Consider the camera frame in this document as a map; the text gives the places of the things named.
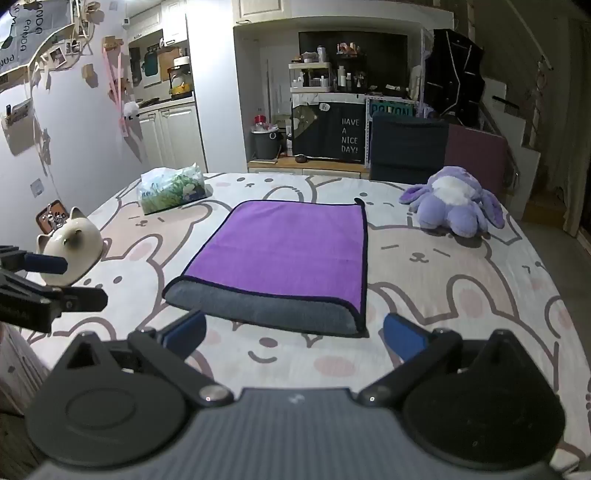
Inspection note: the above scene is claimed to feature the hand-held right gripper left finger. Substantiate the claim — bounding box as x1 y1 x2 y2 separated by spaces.
54 309 234 408

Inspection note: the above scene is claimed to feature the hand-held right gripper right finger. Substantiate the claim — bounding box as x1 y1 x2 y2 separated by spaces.
358 313 539 408

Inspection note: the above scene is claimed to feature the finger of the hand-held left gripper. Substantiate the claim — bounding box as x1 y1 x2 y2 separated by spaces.
0 268 110 315
0 246 68 275

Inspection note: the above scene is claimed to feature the purple and grey towel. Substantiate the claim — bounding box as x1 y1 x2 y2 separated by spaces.
163 198 369 338

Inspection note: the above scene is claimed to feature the white cat figurine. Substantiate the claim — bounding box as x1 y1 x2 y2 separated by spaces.
37 206 103 287

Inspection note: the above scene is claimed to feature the small brown tray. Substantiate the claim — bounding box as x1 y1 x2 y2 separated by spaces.
34 199 71 234

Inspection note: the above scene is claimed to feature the green tissue pack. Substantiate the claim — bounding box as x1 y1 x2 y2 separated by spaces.
139 164 212 216

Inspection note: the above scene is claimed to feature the purple plush bunny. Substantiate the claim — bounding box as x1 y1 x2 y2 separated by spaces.
399 166 507 239

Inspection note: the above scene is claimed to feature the white kitchen cabinet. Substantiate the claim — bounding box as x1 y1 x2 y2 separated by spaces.
134 102 205 172

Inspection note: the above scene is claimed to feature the pink ribbon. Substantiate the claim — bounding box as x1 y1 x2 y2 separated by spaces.
103 46 133 137

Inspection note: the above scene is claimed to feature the dark blue chair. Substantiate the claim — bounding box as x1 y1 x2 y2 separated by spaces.
369 112 450 184

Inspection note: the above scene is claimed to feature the maroon chair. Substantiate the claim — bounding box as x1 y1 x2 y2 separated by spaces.
445 124 509 200

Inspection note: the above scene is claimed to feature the grey bin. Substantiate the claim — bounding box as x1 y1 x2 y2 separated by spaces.
250 127 283 160

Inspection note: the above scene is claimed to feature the black cloth with white print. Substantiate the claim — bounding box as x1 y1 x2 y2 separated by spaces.
318 102 368 162

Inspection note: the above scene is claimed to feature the yellow kettle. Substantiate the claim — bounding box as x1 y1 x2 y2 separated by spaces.
168 65 194 99

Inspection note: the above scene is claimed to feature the teal sign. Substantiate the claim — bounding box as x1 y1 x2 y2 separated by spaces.
368 99 412 119

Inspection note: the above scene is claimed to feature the olive printed cloth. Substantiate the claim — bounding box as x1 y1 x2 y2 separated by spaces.
292 95 325 157

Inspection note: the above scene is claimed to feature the black hanging garment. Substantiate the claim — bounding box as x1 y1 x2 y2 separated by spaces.
424 28 486 128

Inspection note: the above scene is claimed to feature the white storage rack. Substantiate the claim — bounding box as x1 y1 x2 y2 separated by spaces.
288 62 334 91

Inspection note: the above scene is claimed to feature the wall letter holder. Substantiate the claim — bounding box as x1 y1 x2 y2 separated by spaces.
2 99 36 131

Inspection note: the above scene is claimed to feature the wall poster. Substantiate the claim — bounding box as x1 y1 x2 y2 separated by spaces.
0 0 75 77

